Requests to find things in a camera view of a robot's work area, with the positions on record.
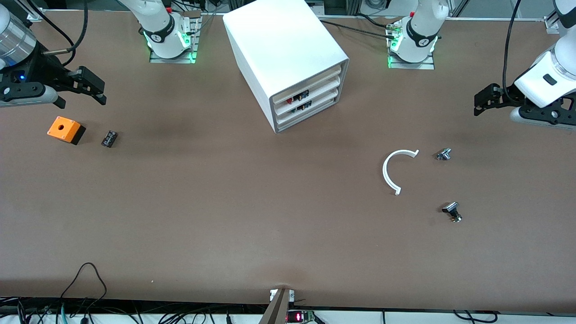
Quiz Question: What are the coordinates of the orange button box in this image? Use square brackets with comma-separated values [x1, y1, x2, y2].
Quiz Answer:
[47, 116, 86, 145]

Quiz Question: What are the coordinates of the black headed push button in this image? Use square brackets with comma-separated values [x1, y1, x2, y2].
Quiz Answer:
[441, 202, 463, 224]

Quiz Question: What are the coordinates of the white drawer cabinet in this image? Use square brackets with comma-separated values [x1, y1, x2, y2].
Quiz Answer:
[223, 0, 350, 134]

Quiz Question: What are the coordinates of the red display circuit board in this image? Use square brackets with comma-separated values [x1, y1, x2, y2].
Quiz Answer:
[287, 310, 316, 324]

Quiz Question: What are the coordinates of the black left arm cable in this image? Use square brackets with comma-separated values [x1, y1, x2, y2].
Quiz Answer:
[503, 0, 522, 102]

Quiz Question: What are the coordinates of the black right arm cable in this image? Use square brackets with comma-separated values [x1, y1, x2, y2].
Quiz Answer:
[25, 0, 89, 57]

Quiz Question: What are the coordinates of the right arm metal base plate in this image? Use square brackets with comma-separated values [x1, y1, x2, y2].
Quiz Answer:
[149, 13, 201, 64]

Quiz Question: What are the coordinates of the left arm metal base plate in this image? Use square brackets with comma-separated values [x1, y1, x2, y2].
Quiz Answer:
[387, 22, 436, 70]

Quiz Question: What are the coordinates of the white curved plastic bracket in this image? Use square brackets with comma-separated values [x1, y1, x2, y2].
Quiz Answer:
[382, 149, 420, 196]

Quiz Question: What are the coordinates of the black cable to arm base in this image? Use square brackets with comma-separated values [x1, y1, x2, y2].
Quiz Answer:
[319, 13, 397, 40]

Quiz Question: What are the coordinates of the thin black looped cable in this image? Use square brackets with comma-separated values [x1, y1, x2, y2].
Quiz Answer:
[60, 262, 108, 301]

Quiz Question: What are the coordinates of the tangle of black cables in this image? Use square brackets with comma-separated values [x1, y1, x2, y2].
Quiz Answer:
[0, 295, 270, 324]

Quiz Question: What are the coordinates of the grey camera mount bar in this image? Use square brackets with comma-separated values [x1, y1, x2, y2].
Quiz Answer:
[259, 288, 296, 324]

